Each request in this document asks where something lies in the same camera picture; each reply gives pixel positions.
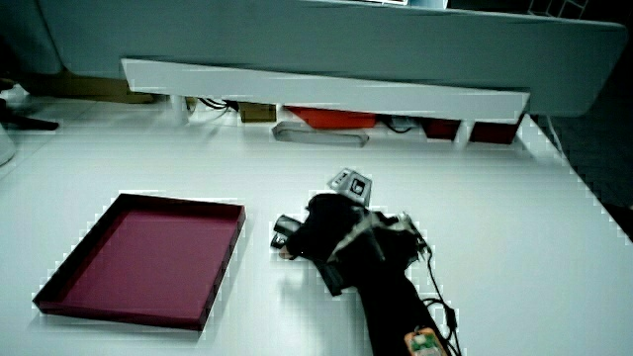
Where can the brown small box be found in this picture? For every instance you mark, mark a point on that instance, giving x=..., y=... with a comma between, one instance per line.
x=257, y=112

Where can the person's right forearm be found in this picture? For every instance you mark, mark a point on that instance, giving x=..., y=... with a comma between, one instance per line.
x=395, y=316

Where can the black stapler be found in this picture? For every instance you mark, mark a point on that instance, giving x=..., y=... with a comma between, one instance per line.
x=286, y=226

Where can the grey desk partition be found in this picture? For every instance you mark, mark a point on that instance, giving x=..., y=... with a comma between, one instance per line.
x=346, y=39

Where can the maroon shallow tray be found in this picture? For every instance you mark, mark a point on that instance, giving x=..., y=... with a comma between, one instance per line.
x=148, y=262

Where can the white desk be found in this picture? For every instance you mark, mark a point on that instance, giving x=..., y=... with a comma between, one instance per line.
x=316, y=168

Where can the grey flat pouch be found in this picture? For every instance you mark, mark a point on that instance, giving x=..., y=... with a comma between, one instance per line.
x=319, y=134

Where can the black stand base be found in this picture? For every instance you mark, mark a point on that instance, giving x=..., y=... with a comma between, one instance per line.
x=25, y=121

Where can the white desk shelf riser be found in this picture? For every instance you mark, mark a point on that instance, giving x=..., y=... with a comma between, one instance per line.
x=316, y=91

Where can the orange-red box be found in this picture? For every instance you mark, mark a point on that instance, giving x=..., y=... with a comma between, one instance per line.
x=336, y=118

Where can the brown cardboard box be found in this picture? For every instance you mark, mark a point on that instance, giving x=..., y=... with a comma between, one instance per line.
x=89, y=89

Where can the orange sensor tag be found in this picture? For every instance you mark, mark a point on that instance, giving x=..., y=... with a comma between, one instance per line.
x=423, y=343

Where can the person's right hand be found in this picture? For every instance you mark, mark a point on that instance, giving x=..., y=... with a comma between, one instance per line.
x=341, y=232

